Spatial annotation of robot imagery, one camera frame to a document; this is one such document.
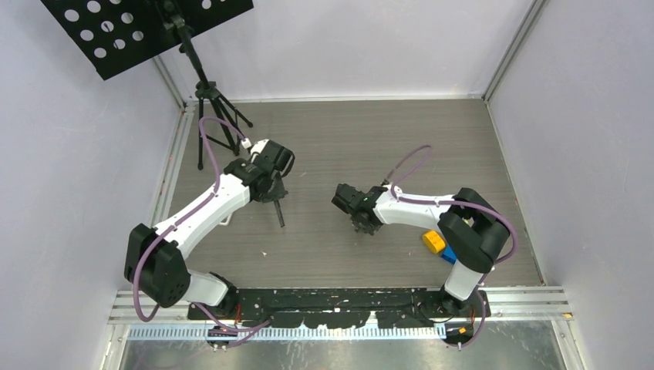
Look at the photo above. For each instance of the yellow toy brick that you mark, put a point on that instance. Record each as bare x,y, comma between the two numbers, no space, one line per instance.
434,242

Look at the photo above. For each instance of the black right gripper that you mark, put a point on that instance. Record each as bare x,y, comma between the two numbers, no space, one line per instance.
368,230

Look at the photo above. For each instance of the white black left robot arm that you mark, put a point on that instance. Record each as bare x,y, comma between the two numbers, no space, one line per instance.
156,256

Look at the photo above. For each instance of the white air conditioner remote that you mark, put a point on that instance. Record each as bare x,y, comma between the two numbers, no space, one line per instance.
226,221

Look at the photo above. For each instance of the black music stand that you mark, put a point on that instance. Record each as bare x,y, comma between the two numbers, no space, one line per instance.
118,35

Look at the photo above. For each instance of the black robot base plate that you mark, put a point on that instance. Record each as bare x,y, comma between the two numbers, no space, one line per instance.
342,308

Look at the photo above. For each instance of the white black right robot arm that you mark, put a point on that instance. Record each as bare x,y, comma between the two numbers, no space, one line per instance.
466,222

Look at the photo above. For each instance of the blue green white brick stack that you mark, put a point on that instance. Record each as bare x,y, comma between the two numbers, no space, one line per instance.
448,255

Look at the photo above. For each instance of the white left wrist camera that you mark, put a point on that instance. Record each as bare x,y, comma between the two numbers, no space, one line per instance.
253,147

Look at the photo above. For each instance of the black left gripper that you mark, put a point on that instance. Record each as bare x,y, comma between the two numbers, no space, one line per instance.
278,194

